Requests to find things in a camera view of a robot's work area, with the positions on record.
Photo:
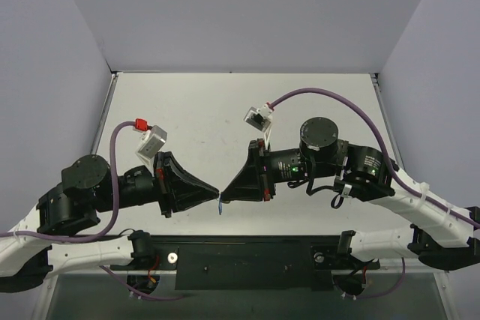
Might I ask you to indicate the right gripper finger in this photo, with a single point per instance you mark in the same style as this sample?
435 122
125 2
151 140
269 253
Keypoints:
244 187
247 175

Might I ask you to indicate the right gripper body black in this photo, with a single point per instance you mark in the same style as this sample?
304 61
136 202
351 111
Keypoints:
260 170

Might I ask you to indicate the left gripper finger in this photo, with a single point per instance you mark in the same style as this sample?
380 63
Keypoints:
182 183
187 201

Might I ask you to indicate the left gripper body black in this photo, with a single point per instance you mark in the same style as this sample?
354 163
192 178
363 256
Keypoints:
161 185

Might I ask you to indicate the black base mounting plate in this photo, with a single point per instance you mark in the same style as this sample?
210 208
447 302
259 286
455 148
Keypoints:
209 262

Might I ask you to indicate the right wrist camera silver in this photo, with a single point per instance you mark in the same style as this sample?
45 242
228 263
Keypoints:
262 120

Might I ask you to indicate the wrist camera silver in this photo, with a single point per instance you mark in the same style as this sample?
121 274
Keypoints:
151 142
262 120

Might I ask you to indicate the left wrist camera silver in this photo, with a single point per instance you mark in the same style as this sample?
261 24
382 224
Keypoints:
151 142

